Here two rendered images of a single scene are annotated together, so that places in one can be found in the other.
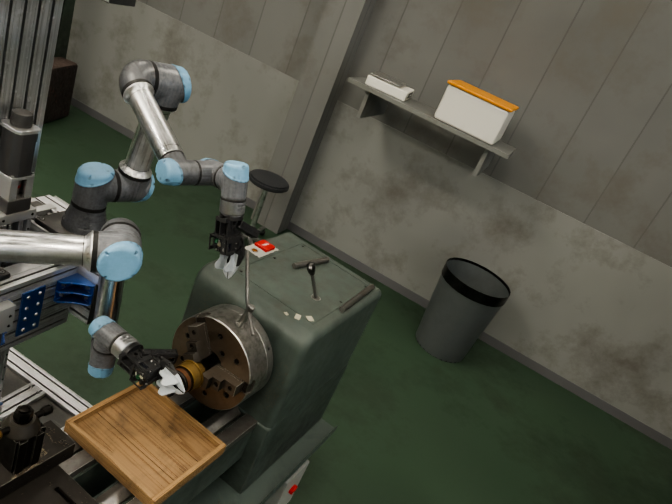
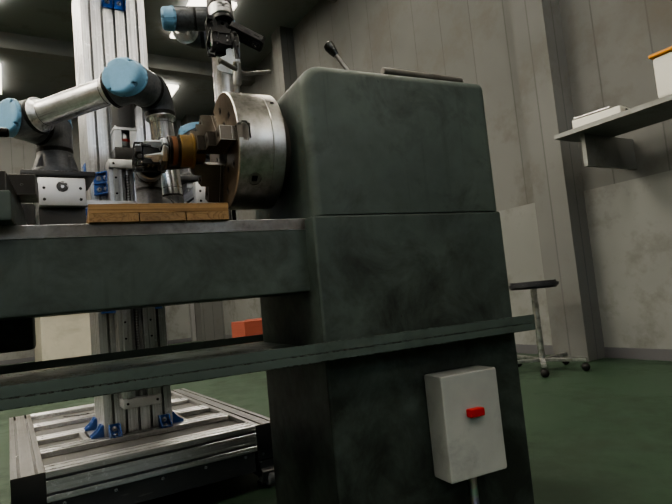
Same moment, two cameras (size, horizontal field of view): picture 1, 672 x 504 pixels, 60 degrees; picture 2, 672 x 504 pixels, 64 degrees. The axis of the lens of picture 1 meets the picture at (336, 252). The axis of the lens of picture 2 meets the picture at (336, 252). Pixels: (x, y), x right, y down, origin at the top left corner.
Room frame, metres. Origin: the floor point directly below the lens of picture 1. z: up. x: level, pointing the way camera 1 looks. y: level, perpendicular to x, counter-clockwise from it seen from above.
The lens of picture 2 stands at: (0.60, -0.97, 0.66)
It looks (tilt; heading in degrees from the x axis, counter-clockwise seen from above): 5 degrees up; 44
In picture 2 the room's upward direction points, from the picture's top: 5 degrees counter-clockwise
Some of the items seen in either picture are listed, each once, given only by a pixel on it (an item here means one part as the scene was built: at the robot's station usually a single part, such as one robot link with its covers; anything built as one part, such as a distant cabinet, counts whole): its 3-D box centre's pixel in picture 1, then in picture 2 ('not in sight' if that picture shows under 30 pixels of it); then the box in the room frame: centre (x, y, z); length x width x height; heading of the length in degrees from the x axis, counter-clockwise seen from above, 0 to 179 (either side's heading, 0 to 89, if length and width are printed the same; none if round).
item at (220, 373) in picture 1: (226, 381); (221, 139); (1.39, 0.15, 1.09); 0.12 x 0.11 x 0.05; 70
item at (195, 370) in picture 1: (187, 376); (186, 151); (1.35, 0.26, 1.08); 0.09 x 0.09 x 0.09; 70
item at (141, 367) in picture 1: (142, 364); (150, 160); (1.32, 0.39, 1.08); 0.12 x 0.09 x 0.08; 68
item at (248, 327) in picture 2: not in sight; (257, 333); (5.72, 5.75, 0.21); 1.18 x 0.82 x 0.43; 75
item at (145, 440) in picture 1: (148, 437); (152, 224); (1.26, 0.29, 0.88); 0.36 x 0.30 x 0.04; 70
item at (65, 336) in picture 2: not in sight; (66, 334); (3.94, 8.54, 0.45); 2.64 x 0.85 x 0.90; 75
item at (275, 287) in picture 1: (281, 319); (365, 164); (1.88, 0.09, 1.06); 0.59 x 0.48 x 0.39; 160
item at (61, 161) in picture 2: not in sight; (55, 164); (1.28, 0.99, 1.21); 0.15 x 0.15 x 0.10
